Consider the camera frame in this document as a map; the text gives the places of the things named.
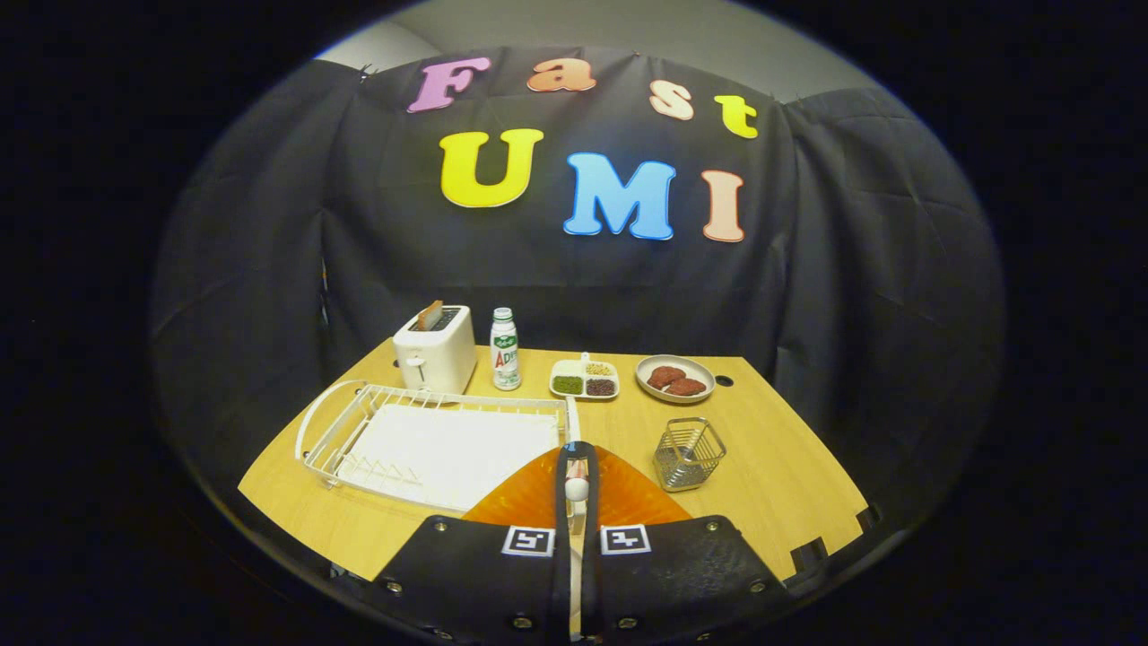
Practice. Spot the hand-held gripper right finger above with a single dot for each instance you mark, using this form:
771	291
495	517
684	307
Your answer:
590	556

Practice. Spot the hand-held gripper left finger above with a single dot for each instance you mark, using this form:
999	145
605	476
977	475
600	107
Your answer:
562	556

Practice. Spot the white divided condiment dish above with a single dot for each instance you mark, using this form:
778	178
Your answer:
567	385

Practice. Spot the beige plate with meat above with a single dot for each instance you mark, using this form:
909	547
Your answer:
704	372

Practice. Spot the red meat patty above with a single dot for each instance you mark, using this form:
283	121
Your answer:
689	388
664	375

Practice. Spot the white green label bottle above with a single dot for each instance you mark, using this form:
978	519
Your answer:
506	354

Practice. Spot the white toaster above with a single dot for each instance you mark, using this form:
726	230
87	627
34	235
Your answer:
439	363

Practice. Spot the black backdrop cloth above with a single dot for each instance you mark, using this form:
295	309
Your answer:
556	287

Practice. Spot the brown bread slice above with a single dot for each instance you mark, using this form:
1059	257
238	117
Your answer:
430	316

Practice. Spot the black table edge bracket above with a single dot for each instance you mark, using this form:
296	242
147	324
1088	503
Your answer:
870	519
809	554

